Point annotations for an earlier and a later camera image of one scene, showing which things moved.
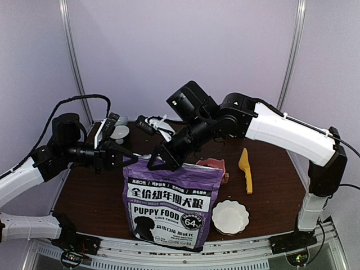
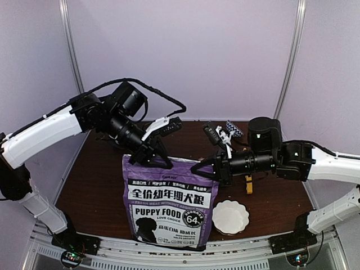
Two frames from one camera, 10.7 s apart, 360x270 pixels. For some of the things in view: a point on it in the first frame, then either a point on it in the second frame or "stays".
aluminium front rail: [252, 255] stays
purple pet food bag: [171, 208] stays
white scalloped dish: [230, 217] stays
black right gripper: [169, 162] to [221, 171]
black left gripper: [105, 156] to [145, 152]
